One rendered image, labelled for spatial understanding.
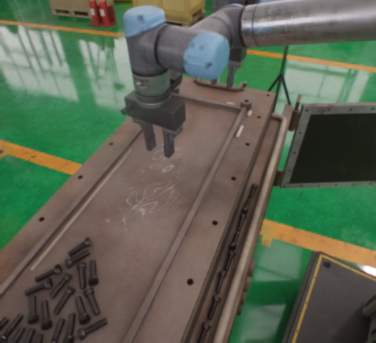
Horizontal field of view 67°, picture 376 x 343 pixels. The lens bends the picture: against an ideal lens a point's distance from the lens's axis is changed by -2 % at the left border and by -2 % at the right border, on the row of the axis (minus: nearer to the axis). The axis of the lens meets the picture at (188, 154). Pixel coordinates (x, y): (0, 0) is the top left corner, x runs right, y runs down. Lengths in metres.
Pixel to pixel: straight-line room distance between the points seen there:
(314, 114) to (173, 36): 1.03
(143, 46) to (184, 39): 0.08
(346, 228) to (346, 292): 0.77
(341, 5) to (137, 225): 0.59
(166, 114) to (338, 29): 0.34
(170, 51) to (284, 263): 1.93
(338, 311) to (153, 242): 1.35
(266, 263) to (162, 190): 1.55
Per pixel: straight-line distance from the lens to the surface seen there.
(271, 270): 2.21
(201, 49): 0.48
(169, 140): 0.67
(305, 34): 0.54
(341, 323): 1.84
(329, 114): 1.46
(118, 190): 0.79
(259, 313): 2.08
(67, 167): 3.01
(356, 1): 0.52
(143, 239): 0.69
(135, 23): 0.53
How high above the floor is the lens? 1.95
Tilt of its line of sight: 43 degrees down
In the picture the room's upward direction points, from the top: 2 degrees counter-clockwise
